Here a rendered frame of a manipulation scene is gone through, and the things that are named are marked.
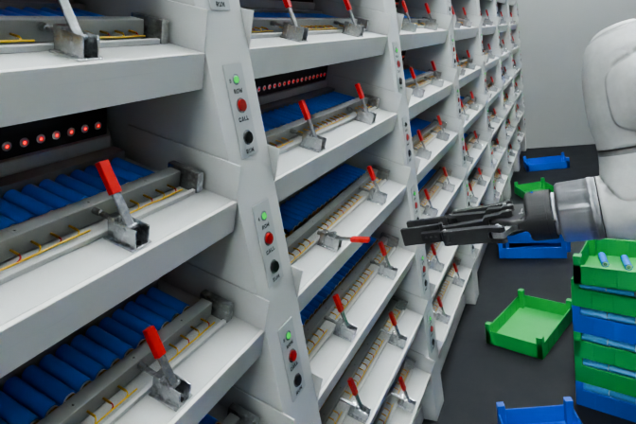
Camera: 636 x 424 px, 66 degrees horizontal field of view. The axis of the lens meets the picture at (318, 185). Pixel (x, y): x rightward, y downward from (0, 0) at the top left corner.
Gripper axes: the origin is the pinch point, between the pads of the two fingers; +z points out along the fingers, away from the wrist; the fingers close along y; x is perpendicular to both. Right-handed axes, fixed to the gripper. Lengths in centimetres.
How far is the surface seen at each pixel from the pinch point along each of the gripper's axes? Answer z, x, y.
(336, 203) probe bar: 21.9, 3.9, 13.3
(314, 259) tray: 19.0, -0.5, -6.0
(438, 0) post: 12, 46, 113
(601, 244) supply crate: -24, -38, 75
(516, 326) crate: 9, -77, 97
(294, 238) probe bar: 21.8, 3.9, -5.6
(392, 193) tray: 17.6, -1.5, 34.5
